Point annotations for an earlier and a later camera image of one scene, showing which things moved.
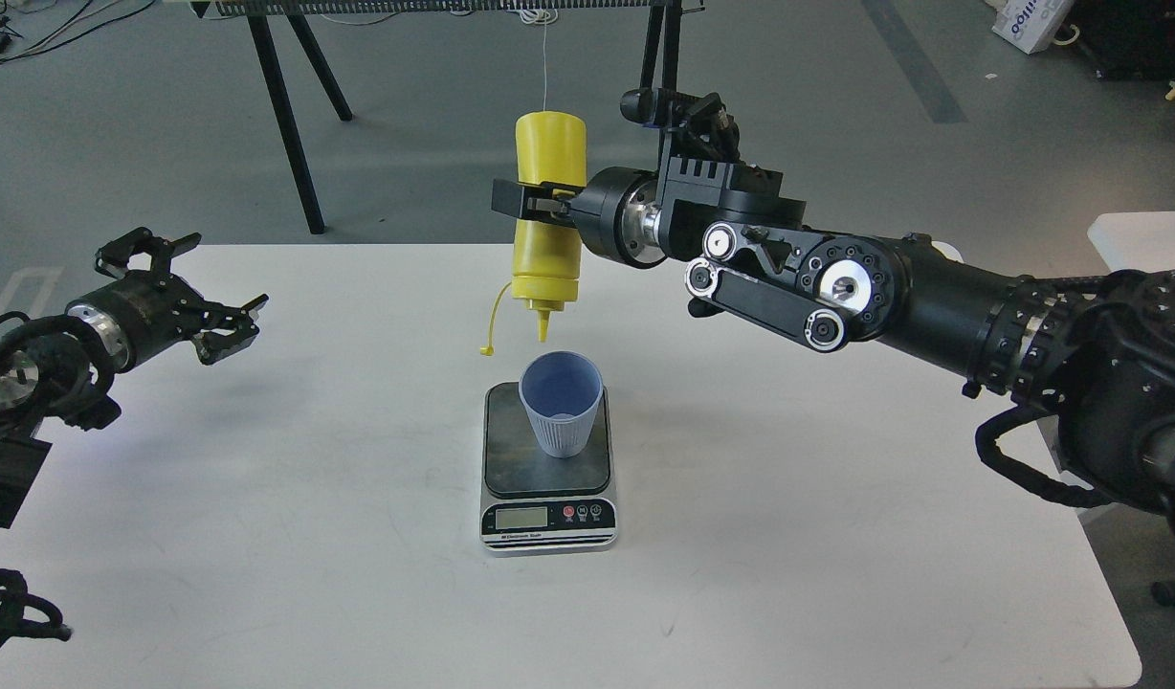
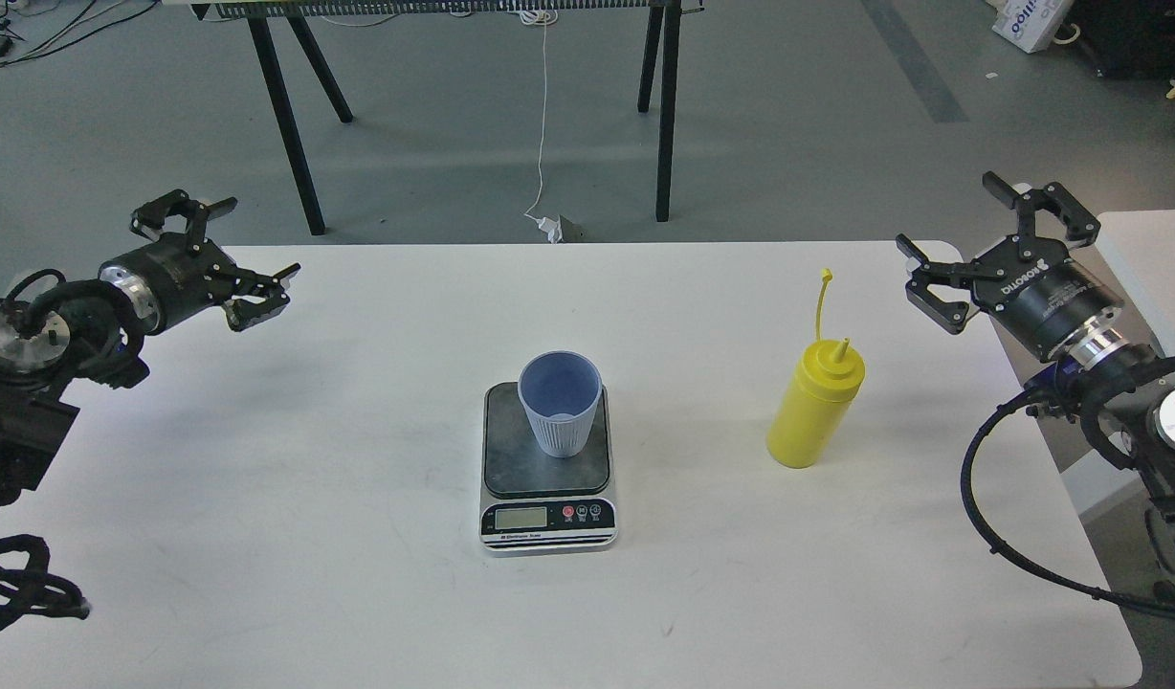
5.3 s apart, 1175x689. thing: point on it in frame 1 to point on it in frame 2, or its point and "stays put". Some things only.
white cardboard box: x=1029 y=24 stays put
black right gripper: x=617 y=211 to x=1046 y=301
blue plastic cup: x=564 y=389 stays put
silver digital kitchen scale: x=533 y=502 stays put
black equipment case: x=1141 y=40 stays put
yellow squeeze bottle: x=550 y=148 to x=819 y=395
